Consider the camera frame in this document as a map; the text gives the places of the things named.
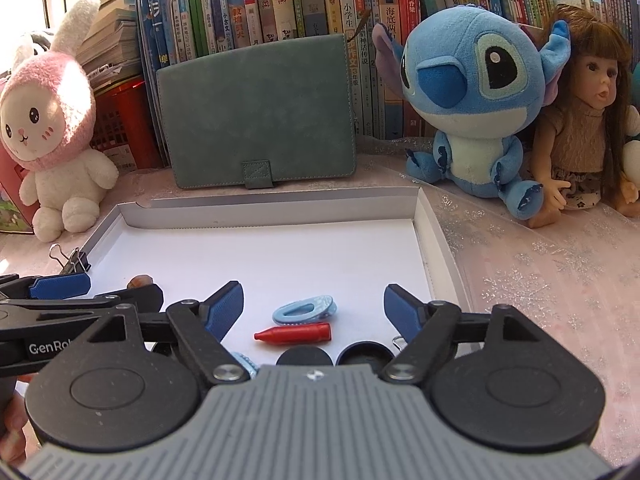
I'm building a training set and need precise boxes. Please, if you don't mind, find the green felt notebook case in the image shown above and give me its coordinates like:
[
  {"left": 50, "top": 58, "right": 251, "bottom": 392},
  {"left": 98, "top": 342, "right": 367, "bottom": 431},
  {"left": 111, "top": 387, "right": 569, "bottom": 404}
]
[{"left": 156, "top": 34, "right": 358, "bottom": 191}]

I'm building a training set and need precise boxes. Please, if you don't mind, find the small light blue clip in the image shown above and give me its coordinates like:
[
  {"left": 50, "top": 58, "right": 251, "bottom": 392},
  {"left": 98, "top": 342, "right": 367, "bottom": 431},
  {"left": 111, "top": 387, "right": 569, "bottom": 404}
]
[{"left": 227, "top": 351, "right": 259, "bottom": 380}]

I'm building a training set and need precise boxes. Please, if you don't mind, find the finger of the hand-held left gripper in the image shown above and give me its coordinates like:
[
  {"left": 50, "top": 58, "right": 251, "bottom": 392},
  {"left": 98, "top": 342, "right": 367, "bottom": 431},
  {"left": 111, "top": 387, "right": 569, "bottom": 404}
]
[
  {"left": 0, "top": 284, "right": 165, "bottom": 323},
  {"left": 0, "top": 272, "right": 92, "bottom": 302}
]

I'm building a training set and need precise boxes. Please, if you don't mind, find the pink house-shaped toy box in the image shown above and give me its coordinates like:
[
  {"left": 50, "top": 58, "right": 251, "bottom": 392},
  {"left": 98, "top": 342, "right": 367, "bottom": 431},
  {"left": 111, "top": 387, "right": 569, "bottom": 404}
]
[{"left": 0, "top": 147, "right": 35, "bottom": 235}]

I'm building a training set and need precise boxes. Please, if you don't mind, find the brown-haired baby doll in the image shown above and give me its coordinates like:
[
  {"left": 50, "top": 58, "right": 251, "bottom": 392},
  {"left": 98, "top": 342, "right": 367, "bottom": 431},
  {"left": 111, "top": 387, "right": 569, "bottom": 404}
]
[{"left": 527, "top": 4, "right": 640, "bottom": 229}]

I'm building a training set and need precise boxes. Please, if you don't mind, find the blue alien plush toy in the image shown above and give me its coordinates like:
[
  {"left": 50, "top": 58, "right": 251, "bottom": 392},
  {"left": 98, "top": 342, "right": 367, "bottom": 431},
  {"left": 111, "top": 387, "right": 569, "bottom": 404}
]
[{"left": 372, "top": 4, "right": 572, "bottom": 221}]

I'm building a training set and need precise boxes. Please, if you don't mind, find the pink snowflake tablecloth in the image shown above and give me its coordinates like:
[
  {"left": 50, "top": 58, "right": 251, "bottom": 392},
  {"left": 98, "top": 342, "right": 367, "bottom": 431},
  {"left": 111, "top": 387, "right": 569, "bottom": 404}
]
[{"left": 0, "top": 150, "right": 640, "bottom": 461}]

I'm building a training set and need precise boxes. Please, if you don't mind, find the person's left hand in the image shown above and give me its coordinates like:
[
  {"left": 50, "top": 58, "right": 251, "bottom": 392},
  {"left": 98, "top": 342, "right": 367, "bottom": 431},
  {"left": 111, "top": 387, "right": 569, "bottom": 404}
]
[{"left": 0, "top": 391, "right": 29, "bottom": 467}]

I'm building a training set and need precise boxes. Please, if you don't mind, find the black round lid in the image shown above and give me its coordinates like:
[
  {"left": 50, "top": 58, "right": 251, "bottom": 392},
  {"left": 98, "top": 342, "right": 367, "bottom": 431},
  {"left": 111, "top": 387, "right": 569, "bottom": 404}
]
[{"left": 275, "top": 346, "right": 334, "bottom": 367}]

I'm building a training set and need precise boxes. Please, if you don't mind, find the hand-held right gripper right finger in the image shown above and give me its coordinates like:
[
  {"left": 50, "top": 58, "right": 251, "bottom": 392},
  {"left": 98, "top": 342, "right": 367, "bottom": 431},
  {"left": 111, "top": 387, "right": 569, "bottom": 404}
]
[{"left": 381, "top": 284, "right": 553, "bottom": 386}]

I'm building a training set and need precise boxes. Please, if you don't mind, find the pink white bunny plush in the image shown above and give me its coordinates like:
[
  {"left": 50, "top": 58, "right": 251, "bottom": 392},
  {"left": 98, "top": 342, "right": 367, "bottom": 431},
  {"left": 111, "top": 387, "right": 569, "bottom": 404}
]
[{"left": 0, "top": 0, "right": 120, "bottom": 243}]

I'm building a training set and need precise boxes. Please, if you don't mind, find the red crayon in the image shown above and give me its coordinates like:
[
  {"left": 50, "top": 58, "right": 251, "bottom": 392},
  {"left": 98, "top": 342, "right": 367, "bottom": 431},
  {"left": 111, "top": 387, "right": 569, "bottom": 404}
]
[{"left": 253, "top": 323, "right": 332, "bottom": 347}]

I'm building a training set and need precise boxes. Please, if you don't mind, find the red plastic basket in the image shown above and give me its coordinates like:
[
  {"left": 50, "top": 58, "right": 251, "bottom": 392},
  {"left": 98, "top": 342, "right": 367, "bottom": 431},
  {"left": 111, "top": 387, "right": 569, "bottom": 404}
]
[{"left": 90, "top": 77, "right": 168, "bottom": 176}]

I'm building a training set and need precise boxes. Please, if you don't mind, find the stack of magazines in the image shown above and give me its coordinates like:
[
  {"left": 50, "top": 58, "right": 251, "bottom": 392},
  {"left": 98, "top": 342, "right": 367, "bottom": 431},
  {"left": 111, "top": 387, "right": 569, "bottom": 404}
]
[{"left": 57, "top": 0, "right": 146, "bottom": 93}]

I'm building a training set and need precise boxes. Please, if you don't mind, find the white cardboard box lid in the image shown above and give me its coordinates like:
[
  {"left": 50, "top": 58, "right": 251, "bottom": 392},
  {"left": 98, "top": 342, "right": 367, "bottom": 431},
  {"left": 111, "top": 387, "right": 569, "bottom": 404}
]
[{"left": 75, "top": 186, "right": 473, "bottom": 371}]

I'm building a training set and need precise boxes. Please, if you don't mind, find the black cap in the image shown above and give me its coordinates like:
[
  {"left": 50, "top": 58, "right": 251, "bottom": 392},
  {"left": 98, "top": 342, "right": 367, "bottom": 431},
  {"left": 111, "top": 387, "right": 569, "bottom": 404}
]
[{"left": 336, "top": 341, "right": 396, "bottom": 368}]

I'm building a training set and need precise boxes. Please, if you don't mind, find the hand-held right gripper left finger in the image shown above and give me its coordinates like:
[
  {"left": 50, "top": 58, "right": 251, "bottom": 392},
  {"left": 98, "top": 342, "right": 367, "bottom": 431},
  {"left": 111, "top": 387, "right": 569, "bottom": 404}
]
[{"left": 84, "top": 281, "right": 251, "bottom": 386}]

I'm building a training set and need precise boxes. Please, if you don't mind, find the row of books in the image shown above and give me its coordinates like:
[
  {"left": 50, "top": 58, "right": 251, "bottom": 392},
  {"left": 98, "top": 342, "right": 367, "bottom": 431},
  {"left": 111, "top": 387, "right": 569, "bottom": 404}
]
[{"left": 135, "top": 0, "right": 640, "bottom": 141}]

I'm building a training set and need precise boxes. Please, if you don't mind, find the large light blue clip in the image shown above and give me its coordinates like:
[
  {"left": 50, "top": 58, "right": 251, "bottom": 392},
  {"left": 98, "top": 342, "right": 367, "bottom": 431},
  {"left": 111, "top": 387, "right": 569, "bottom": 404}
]
[{"left": 272, "top": 293, "right": 337, "bottom": 324}]

